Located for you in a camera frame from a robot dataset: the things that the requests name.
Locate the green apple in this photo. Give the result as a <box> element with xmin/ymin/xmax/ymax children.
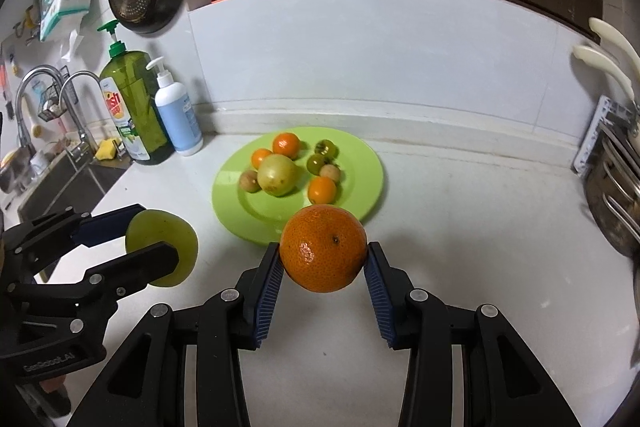
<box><xmin>124</xmin><ymin>208</ymin><xmax>201</xmax><ymax>289</ymax></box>

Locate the brown kiwi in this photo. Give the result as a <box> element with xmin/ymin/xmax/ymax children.
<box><xmin>238</xmin><ymin>169</ymin><xmax>262</xmax><ymax>193</ymax></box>
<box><xmin>319</xmin><ymin>164</ymin><xmax>342</xmax><ymax>184</ymax></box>

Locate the orange tangerine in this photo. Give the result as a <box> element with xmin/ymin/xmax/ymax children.
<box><xmin>250</xmin><ymin>147</ymin><xmax>272</xmax><ymax>170</ymax></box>
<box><xmin>279</xmin><ymin>205</ymin><xmax>368</xmax><ymax>293</ymax></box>
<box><xmin>271</xmin><ymin>132</ymin><xmax>300</xmax><ymax>160</ymax></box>
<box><xmin>307</xmin><ymin>176</ymin><xmax>337</xmax><ymax>205</ymax></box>

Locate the small green tomato back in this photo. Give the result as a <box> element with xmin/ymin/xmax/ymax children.
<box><xmin>314</xmin><ymin>139</ymin><xmax>338</xmax><ymax>160</ymax></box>

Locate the kitchen sink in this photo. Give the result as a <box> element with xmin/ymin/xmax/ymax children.
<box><xmin>17</xmin><ymin>154</ymin><xmax>132</xmax><ymax>221</ymax></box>

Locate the yellow sponge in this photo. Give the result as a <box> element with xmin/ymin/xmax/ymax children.
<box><xmin>94</xmin><ymin>138</ymin><xmax>118</xmax><ymax>161</ymax></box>

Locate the chrome faucet small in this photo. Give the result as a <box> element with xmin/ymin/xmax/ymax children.
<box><xmin>60</xmin><ymin>70</ymin><xmax>100</xmax><ymax>154</ymax></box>

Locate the chrome faucet tall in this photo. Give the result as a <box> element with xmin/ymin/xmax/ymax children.
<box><xmin>14</xmin><ymin>65</ymin><xmax>65</xmax><ymax>157</ymax></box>

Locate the blue white pump bottle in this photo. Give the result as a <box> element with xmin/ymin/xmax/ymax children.
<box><xmin>146</xmin><ymin>56</ymin><xmax>204</xmax><ymax>156</ymax></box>

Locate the green plate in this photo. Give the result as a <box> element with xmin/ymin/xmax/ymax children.
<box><xmin>212</xmin><ymin>127</ymin><xmax>385</xmax><ymax>245</ymax></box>

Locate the green dish soap bottle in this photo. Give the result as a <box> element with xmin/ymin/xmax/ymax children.
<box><xmin>98</xmin><ymin>20</ymin><xmax>174</xmax><ymax>165</ymax></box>

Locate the metal pot rack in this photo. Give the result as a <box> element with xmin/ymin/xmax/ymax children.
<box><xmin>572</xmin><ymin>95</ymin><xmax>639</xmax><ymax>179</ymax></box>

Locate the wire sink caddy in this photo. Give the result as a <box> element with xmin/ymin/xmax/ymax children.
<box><xmin>34</xmin><ymin>66</ymin><xmax>78</xmax><ymax>122</ymax></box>

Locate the white pan with handle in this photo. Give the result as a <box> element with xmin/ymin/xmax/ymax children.
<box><xmin>573</xmin><ymin>44</ymin><xmax>636</xmax><ymax>103</ymax></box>

